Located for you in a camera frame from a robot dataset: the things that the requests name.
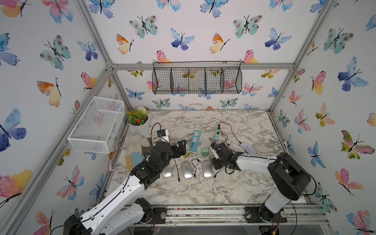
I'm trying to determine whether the lavender mouse far right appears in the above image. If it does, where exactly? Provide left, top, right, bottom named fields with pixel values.
left=240, top=142, right=257, bottom=156

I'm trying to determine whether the white mouse back right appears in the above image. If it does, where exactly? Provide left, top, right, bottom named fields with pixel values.
left=229, top=144, right=245, bottom=153

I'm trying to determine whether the grey mouse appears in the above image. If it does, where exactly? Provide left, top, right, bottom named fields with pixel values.
left=181, top=161, right=193, bottom=179

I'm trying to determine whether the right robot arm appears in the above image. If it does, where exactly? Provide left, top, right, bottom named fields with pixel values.
left=210, top=142, right=311, bottom=223

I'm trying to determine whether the blue power strip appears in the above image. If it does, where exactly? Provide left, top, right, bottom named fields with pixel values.
left=190, top=130, right=201, bottom=152

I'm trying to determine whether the white mesh wall basket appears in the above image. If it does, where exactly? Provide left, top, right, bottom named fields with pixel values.
left=67, top=97, right=125, bottom=154

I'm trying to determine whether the black wire wall basket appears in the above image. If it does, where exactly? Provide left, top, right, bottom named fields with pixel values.
left=149, top=61, right=243, bottom=95

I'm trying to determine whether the white power cord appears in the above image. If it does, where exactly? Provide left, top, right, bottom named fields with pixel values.
left=196, top=110, right=291, bottom=159

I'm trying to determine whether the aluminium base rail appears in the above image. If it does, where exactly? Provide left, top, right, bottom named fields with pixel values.
left=83, top=205, right=330, bottom=227

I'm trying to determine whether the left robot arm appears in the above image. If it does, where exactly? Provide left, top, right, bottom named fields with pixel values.
left=63, top=140, right=187, bottom=235

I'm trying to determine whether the potted plant white pot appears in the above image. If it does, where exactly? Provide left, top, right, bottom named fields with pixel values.
left=126, top=106, right=150, bottom=133

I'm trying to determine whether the silver mouse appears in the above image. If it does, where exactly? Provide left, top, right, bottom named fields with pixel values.
left=202, top=160, right=213, bottom=178
left=162, top=164, right=172, bottom=178

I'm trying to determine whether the pink power strip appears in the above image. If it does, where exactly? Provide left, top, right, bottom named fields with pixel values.
left=215, top=124, right=221, bottom=142

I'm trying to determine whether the green charger front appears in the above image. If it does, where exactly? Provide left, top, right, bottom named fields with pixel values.
left=201, top=148, right=209, bottom=157

